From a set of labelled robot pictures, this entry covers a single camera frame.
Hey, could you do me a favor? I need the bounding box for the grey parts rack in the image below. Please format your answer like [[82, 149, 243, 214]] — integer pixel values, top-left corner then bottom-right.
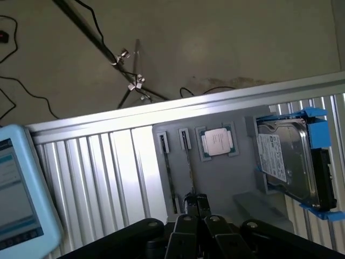
[[151, 104, 294, 231]]

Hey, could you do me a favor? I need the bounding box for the silver CPU chip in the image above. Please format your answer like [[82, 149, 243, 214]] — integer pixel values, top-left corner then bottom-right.
[[201, 128, 234, 157]]

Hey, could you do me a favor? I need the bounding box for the silver hard disk drive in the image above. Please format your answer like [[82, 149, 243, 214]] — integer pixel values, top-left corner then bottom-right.
[[256, 118, 338, 212]]

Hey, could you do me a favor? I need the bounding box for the blue plastic disk caddy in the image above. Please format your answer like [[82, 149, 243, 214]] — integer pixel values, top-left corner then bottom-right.
[[254, 107, 341, 220]]

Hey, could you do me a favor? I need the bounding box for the light blue teach pendant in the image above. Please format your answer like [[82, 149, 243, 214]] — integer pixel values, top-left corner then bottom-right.
[[0, 124, 65, 259]]

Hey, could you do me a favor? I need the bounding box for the aluminium table frame rail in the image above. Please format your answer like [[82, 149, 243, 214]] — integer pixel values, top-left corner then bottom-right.
[[25, 71, 345, 137]]

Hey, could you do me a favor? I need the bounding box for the black floor cable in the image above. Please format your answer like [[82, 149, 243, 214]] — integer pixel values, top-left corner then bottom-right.
[[0, 76, 59, 120], [180, 86, 236, 97], [0, 15, 19, 63]]

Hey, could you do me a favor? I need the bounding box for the black camera tripod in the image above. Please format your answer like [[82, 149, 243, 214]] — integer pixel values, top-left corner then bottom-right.
[[52, 0, 171, 110]]

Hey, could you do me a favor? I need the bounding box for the black cable on tripod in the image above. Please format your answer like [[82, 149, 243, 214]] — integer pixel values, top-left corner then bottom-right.
[[74, 0, 151, 102]]

